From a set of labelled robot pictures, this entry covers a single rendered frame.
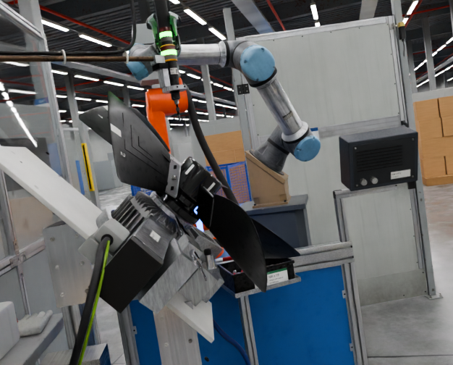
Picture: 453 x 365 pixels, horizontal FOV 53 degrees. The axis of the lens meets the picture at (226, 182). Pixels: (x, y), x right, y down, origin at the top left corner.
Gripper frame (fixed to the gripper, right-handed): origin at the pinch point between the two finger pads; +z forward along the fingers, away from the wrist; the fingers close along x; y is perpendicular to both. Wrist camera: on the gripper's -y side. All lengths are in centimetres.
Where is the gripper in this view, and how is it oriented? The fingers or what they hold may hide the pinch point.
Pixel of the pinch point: (161, 14)
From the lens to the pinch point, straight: 132.7
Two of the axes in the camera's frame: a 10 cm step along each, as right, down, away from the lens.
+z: 0.6, 0.7, -10.0
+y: 1.5, 9.9, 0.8
